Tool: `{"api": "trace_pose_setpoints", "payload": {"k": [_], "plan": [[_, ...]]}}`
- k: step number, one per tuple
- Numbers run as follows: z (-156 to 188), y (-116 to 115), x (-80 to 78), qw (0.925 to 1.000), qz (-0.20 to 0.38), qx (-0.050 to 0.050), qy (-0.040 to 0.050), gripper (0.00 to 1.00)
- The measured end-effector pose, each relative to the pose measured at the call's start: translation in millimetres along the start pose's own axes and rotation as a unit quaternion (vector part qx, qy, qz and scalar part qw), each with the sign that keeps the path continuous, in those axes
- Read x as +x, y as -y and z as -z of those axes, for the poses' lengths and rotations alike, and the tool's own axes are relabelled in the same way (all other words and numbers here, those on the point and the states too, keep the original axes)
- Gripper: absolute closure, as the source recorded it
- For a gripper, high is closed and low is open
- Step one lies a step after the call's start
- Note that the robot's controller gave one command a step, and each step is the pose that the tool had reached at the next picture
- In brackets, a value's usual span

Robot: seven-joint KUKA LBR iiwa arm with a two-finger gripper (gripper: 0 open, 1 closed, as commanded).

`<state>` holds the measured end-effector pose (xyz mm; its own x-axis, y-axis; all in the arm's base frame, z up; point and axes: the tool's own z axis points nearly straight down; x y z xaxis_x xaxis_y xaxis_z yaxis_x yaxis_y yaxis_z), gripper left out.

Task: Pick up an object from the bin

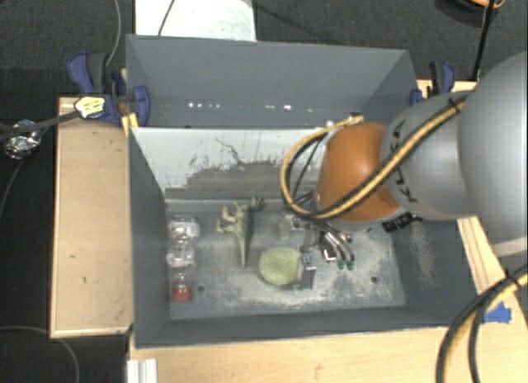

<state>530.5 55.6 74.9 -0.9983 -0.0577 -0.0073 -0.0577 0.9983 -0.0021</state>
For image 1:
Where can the green toy dinosaur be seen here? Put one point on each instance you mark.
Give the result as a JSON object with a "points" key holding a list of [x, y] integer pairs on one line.
{"points": [[243, 228]]}

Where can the grey metal bin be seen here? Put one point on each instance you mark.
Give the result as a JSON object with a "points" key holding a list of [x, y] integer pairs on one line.
{"points": [[247, 84]]}

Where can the clear plastic bottle red cap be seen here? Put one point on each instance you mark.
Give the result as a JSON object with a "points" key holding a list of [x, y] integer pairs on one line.
{"points": [[182, 249]]}

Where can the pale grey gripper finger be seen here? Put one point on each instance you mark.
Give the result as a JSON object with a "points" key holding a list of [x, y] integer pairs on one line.
{"points": [[308, 274], [288, 226]]}

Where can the green round sponge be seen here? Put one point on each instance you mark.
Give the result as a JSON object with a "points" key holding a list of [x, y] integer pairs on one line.
{"points": [[278, 266]]}

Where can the pale wood board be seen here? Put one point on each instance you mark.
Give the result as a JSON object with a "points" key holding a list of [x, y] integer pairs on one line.
{"points": [[90, 228]]}

